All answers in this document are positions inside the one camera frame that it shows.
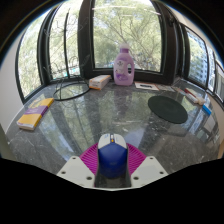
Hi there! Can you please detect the colourful leaflet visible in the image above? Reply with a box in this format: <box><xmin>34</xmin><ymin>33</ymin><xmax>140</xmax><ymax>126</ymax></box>
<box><xmin>156</xmin><ymin>84</ymin><xmax>176</xmax><ymax>93</ymax></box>

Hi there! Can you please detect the dark red book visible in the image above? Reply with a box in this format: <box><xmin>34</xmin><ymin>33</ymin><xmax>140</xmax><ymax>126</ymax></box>
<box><xmin>181</xmin><ymin>87</ymin><xmax>206</xmax><ymax>106</ymax></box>

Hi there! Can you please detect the purple detergent bottle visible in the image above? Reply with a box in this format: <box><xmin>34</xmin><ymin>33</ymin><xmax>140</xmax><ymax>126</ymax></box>
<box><xmin>113</xmin><ymin>43</ymin><xmax>136</xmax><ymax>87</ymax></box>

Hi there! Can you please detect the round black mouse pad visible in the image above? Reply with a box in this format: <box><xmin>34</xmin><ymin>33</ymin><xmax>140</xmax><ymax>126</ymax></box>
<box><xmin>147</xmin><ymin>95</ymin><xmax>189</xmax><ymax>125</ymax></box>

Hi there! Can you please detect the blue and white computer mouse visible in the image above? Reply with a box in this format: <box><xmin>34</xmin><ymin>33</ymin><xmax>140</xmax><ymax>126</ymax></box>
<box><xmin>97</xmin><ymin>132</ymin><xmax>129</xmax><ymax>180</ymax></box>

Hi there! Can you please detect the black cable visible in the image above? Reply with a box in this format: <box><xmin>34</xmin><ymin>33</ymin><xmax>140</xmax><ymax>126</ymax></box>
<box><xmin>52</xmin><ymin>77</ymin><xmax>92</xmax><ymax>102</ymax></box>

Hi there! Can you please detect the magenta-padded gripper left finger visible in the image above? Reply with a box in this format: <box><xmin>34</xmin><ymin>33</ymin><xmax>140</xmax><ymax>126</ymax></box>
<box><xmin>56</xmin><ymin>142</ymin><xmax>101</xmax><ymax>189</ymax></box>

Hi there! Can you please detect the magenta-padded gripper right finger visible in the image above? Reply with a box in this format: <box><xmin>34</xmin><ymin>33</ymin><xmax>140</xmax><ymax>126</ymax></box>
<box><xmin>125</xmin><ymin>142</ymin><xmax>169</xmax><ymax>189</ymax></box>

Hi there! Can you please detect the orange and white box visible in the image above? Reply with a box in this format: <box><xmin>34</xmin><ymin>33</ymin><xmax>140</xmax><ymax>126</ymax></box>
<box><xmin>88</xmin><ymin>74</ymin><xmax>112</xmax><ymax>91</ymax></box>

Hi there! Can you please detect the blue box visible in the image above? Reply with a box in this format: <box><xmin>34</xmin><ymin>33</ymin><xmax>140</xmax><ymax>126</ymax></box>
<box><xmin>201</xmin><ymin>103</ymin><xmax>213</xmax><ymax>117</ymax></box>

